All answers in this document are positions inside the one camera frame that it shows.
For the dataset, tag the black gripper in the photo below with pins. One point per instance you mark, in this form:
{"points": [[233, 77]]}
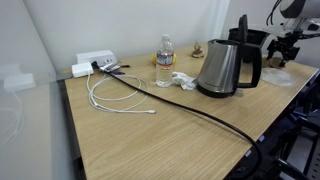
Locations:
{"points": [[284, 45]]}

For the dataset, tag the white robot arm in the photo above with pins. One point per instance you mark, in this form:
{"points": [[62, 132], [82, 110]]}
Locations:
{"points": [[299, 25]]}

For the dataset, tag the clear plastic lid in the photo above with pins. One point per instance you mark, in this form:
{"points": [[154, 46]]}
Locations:
{"points": [[276, 77]]}

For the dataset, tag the stainless steel electric kettle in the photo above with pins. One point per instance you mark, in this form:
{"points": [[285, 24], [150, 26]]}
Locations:
{"points": [[219, 75]]}

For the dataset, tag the small brass figurine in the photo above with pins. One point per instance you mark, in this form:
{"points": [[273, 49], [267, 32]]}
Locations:
{"points": [[197, 52]]}

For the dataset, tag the crumpled white tissue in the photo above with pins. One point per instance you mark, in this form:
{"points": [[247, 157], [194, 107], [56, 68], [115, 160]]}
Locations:
{"points": [[186, 82]]}

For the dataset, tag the clear plastic water bottle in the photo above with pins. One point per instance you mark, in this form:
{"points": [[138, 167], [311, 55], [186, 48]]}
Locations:
{"points": [[164, 73]]}

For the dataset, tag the yellow tape roll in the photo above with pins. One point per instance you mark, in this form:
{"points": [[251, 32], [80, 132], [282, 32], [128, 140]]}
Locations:
{"points": [[154, 58]]}

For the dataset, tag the white power strip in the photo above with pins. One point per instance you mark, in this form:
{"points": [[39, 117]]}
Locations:
{"points": [[104, 57]]}

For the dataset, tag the white power adapter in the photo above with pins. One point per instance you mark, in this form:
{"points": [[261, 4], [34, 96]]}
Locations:
{"points": [[82, 69]]}

